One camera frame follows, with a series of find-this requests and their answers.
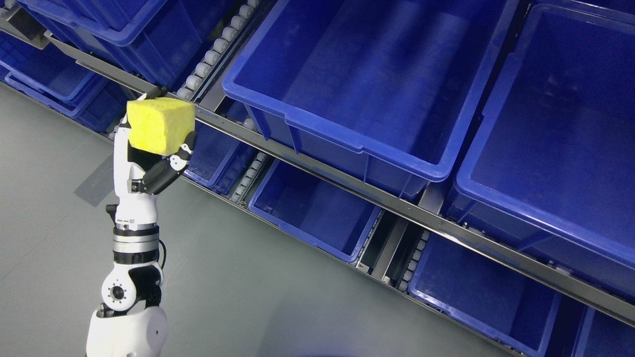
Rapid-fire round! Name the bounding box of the blue bin lower shelf right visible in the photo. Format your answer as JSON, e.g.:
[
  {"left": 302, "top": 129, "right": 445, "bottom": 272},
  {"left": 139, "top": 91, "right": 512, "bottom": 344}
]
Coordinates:
[{"left": 408, "top": 234, "right": 562, "bottom": 357}]

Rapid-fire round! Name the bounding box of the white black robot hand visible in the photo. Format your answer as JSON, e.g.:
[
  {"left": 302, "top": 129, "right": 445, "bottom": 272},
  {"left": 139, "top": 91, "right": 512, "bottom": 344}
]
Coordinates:
[{"left": 107, "top": 91, "right": 197, "bottom": 237}]

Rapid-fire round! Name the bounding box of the blue bin middle shelf centre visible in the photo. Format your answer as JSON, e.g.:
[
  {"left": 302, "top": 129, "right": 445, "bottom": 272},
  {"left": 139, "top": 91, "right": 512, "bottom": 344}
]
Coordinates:
[{"left": 222, "top": 0, "right": 521, "bottom": 201}]

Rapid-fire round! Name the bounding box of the blue bin lower shelf centre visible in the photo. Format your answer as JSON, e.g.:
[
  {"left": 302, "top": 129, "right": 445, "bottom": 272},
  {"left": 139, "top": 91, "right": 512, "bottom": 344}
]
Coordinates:
[{"left": 248, "top": 160, "right": 381, "bottom": 263}]

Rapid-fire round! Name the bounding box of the blue bin lower far right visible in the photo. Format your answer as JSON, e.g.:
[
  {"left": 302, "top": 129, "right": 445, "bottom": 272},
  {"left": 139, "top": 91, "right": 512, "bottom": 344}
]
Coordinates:
[{"left": 571, "top": 307, "right": 635, "bottom": 357}]

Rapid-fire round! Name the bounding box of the blue bin lower shelf left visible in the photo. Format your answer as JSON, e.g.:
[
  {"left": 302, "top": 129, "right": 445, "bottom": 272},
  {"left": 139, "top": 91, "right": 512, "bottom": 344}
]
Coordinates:
[{"left": 182, "top": 121, "right": 256, "bottom": 195}]

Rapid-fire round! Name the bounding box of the blue bin middle shelf right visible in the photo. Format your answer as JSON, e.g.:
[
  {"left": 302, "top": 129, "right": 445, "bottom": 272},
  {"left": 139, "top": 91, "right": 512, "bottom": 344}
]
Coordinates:
[{"left": 442, "top": 0, "right": 635, "bottom": 300}]

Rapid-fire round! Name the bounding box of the blue bin middle shelf left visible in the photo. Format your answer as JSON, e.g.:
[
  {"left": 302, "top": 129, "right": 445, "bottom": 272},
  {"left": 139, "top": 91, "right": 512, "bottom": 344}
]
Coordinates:
[{"left": 20, "top": 0, "right": 235, "bottom": 86}]

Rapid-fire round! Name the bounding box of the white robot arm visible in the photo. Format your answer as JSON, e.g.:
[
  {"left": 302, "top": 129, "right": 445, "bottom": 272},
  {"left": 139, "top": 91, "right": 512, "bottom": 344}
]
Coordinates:
[{"left": 86, "top": 203, "right": 168, "bottom": 357}]

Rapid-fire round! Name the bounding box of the yellow foam block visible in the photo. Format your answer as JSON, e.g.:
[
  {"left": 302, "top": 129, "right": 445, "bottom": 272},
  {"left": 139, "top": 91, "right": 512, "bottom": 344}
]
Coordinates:
[{"left": 127, "top": 97, "right": 195, "bottom": 156}]

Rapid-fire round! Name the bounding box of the blue bin shelf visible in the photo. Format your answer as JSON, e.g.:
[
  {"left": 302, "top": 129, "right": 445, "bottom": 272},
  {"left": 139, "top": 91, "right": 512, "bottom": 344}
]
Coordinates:
[
  {"left": 222, "top": 0, "right": 521, "bottom": 201},
  {"left": 442, "top": 0, "right": 635, "bottom": 300},
  {"left": 182, "top": 121, "right": 256, "bottom": 195},
  {"left": 408, "top": 234, "right": 562, "bottom": 357},
  {"left": 248, "top": 160, "right": 381, "bottom": 263},
  {"left": 20, "top": 0, "right": 235, "bottom": 86}
]

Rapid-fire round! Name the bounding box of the metal shelf rack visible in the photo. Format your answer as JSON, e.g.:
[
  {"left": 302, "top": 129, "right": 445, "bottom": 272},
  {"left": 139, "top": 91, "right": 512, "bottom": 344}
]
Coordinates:
[{"left": 0, "top": 0, "right": 635, "bottom": 357}]

